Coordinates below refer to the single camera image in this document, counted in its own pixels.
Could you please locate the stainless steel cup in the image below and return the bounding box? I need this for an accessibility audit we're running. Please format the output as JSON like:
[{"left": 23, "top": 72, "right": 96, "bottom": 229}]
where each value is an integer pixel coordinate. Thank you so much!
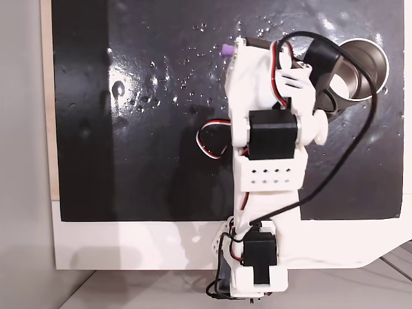
[{"left": 331, "top": 37, "right": 390, "bottom": 101}]

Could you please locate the black glossy mat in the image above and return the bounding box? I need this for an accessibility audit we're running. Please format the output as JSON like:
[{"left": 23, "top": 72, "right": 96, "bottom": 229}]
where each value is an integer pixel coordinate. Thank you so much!
[{"left": 51, "top": 0, "right": 405, "bottom": 223}]

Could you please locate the light wooden board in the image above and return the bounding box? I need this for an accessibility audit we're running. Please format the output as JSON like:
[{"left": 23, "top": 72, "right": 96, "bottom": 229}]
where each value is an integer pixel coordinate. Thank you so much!
[{"left": 40, "top": 0, "right": 61, "bottom": 203}]

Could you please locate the white base board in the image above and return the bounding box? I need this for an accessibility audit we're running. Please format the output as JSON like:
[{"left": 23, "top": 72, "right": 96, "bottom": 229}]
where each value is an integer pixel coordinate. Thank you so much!
[{"left": 51, "top": 198, "right": 412, "bottom": 272}]

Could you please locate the black oval camera box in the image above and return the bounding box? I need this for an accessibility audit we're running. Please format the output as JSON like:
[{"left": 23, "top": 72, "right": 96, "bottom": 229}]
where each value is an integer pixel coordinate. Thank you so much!
[{"left": 302, "top": 41, "right": 350, "bottom": 115}]

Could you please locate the white red black servo cable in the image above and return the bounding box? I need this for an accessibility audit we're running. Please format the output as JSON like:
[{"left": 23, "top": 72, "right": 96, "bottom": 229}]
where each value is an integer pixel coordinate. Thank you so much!
[{"left": 195, "top": 119, "right": 233, "bottom": 161}]

